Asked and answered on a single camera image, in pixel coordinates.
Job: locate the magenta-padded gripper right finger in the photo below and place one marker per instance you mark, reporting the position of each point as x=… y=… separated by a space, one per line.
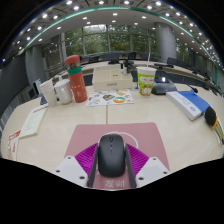
x=138 y=160

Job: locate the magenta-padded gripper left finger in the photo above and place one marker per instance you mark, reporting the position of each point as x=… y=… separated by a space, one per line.
x=83 y=160

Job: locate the black computer mouse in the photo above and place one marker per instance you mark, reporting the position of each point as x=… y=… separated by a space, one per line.
x=112 y=156

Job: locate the pink mouse pad with drawing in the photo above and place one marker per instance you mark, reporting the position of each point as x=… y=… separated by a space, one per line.
x=86 y=135

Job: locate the white paper booklet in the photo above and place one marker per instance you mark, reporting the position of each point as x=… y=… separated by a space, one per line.
x=33 y=120

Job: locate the colourful sticker sheet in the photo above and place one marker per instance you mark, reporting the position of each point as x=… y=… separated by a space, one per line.
x=108 y=98

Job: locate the red and white leaflet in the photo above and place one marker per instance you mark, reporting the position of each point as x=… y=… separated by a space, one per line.
x=14 y=143

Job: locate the white mug with lid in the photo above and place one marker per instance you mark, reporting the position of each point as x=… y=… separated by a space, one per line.
x=64 y=91

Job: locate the white paper cup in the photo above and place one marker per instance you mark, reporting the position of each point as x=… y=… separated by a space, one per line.
x=49 y=94

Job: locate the blue and white book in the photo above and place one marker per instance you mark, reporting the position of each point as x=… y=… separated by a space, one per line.
x=188 y=104

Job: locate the black flat device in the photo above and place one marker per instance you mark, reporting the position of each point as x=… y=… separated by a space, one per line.
x=165 y=88

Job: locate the red bottle with green band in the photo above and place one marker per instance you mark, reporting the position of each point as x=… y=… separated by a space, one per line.
x=77 y=83

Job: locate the green printed paper cup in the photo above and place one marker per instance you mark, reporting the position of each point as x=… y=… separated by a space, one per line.
x=146 y=81

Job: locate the black microphone with yellow band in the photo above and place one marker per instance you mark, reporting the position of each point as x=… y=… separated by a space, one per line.
x=210 y=116

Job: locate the beige cardboard box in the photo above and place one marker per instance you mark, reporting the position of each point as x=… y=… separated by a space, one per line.
x=111 y=80

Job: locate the dark office chairs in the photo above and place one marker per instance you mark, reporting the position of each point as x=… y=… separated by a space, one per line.
x=113 y=57

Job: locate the ceiling lights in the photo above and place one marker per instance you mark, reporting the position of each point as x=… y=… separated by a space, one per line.
x=101 y=2

